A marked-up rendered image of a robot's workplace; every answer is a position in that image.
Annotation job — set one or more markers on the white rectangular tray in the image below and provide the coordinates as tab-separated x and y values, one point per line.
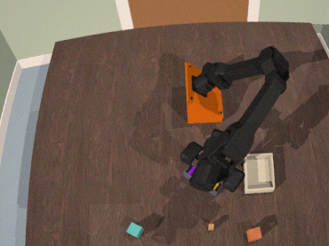
259	173

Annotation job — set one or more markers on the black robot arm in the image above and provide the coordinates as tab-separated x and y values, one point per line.
236	141

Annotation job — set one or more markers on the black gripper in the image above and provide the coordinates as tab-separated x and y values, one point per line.
233	179

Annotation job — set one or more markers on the small teal block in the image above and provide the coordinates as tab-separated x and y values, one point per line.
135	230

